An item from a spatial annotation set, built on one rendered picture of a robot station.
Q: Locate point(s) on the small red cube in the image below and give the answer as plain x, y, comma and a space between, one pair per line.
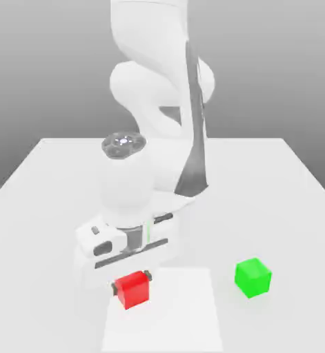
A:
133, 289

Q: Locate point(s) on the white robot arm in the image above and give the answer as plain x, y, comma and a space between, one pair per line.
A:
148, 82

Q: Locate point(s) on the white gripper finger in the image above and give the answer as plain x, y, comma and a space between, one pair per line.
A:
148, 275
114, 289

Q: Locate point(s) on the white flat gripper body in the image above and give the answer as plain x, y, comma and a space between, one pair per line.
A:
131, 255

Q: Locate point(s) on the small green cube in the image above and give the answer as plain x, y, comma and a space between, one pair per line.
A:
252, 278

